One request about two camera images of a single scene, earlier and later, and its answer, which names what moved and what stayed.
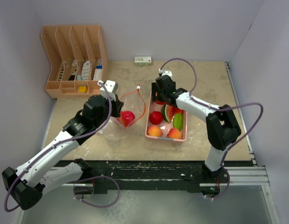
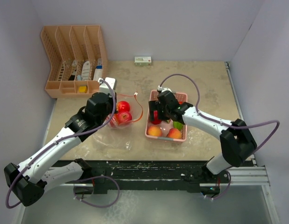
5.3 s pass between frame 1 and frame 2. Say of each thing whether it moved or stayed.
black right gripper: moved
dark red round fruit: stayed
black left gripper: stayed
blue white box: stayed
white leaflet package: stayed
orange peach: stayed
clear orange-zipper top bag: moved
